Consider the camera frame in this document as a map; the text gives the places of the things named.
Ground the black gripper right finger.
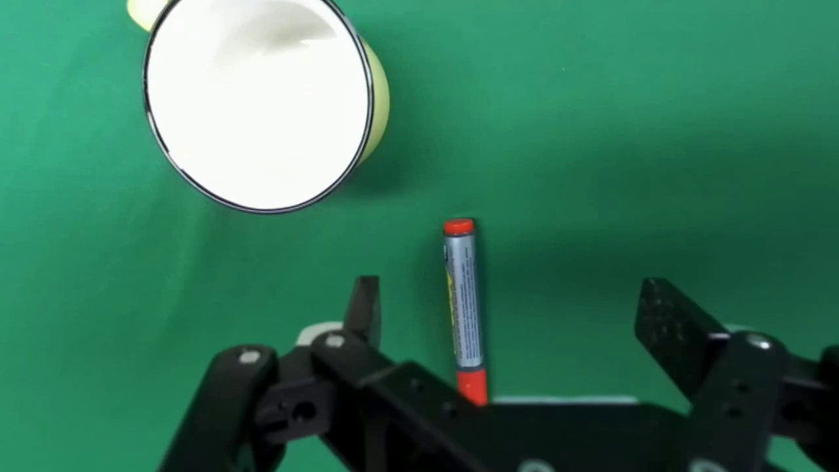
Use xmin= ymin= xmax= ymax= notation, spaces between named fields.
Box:
xmin=633 ymin=275 xmax=839 ymax=441

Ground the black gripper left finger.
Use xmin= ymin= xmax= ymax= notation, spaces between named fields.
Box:
xmin=160 ymin=274 xmax=414 ymax=472

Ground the yellow enamel mug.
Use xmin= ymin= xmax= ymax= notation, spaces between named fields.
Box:
xmin=127 ymin=0 xmax=393 ymax=219

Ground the green tablecloth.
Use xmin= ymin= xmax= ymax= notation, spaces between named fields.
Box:
xmin=0 ymin=0 xmax=839 ymax=472

